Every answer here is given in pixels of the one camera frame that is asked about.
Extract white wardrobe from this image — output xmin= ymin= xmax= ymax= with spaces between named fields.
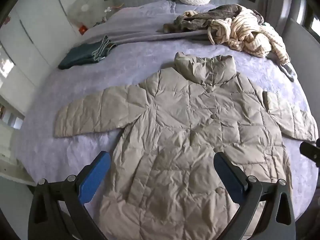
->
xmin=0 ymin=0 xmax=83 ymax=120

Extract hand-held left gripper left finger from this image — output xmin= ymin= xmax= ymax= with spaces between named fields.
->
xmin=28 ymin=151 xmax=111 ymax=240

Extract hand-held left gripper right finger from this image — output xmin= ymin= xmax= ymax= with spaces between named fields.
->
xmin=214 ymin=151 xmax=296 ymax=240

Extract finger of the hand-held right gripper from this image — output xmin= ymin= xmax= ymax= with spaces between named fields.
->
xmin=299 ymin=141 xmax=320 ymax=167

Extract folded blue jeans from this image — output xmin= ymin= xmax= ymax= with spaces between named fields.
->
xmin=58 ymin=35 xmax=117 ymax=70

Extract white side shelf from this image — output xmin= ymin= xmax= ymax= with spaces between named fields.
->
xmin=0 ymin=95 xmax=38 ymax=188

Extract white standing fan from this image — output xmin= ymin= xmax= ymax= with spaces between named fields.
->
xmin=68 ymin=0 xmax=94 ymax=30

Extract brown fuzzy garment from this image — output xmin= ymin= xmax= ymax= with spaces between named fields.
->
xmin=163 ymin=4 xmax=265 ymax=34

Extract lilac embossed bedspread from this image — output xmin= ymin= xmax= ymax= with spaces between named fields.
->
xmin=15 ymin=0 xmax=317 ymax=240

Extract grey cloth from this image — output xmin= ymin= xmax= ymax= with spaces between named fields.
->
xmin=279 ymin=62 xmax=298 ymax=82

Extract window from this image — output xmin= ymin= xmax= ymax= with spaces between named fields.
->
xmin=297 ymin=2 xmax=320 ymax=35

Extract cream striped robe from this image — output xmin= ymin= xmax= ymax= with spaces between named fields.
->
xmin=184 ymin=5 xmax=292 ymax=65

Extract beige puffer jacket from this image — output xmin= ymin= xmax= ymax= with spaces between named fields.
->
xmin=54 ymin=52 xmax=318 ymax=240

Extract grey curtain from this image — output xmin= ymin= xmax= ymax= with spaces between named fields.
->
xmin=265 ymin=0 xmax=308 ymax=30

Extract grey fleece blanket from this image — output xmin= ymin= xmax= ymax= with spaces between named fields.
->
xmin=82 ymin=3 xmax=225 ymax=46

